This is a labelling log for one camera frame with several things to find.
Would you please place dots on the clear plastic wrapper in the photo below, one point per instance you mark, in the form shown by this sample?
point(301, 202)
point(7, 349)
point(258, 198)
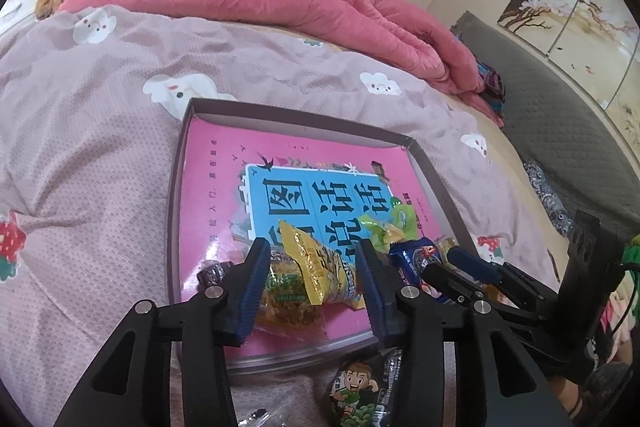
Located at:
point(257, 417)

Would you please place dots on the floral wall painting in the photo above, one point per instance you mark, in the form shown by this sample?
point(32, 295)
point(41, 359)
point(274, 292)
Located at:
point(560, 7)

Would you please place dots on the green snack packet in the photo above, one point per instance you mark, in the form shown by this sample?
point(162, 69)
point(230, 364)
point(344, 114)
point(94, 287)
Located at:
point(387, 232)

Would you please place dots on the multicoloured striped cloth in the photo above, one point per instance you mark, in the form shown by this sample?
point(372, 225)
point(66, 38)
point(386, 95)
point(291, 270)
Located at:
point(492, 82)

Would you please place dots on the grey quilted headboard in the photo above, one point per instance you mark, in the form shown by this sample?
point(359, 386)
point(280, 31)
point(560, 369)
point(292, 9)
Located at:
point(550, 107)

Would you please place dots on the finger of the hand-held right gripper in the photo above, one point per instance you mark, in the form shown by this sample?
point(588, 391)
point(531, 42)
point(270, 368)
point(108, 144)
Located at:
point(445, 279)
point(470, 261)

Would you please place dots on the pink book with blue panel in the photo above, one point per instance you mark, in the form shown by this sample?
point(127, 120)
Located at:
point(215, 187)

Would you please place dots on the blue cookie packet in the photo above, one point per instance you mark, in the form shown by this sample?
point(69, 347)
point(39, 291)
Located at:
point(412, 259)

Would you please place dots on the grey patterned cloth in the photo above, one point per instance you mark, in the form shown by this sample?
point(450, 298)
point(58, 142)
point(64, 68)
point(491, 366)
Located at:
point(545, 194)

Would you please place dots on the black cartoon snack packet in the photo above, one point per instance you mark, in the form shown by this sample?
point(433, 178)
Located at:
point(360, 387)

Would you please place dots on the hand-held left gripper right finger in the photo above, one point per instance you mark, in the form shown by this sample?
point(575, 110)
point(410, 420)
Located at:
point(372, 292)

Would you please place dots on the mauve printed bedsheet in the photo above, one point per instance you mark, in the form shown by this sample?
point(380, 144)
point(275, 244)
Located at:
point(100, 132)

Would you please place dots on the dark shallow cardboard box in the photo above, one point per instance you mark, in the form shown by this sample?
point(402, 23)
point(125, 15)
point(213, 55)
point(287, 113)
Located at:
point(300, 119)

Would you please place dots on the brown chocolate snack packet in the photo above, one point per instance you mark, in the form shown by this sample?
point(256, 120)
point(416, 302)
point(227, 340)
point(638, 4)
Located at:
point(212, 274)

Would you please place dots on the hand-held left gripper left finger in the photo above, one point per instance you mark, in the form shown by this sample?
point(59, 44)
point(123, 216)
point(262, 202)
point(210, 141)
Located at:
point(252, 287)

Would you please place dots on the clear packet of fried snack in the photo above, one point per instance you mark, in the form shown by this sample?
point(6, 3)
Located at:
point(287, 302)

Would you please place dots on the yellow snack packet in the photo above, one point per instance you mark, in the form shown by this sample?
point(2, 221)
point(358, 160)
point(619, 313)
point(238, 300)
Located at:
point(320, 267)

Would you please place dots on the pink quilt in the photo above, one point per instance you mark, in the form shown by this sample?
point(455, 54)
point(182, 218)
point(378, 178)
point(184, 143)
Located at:
point(250, 2)

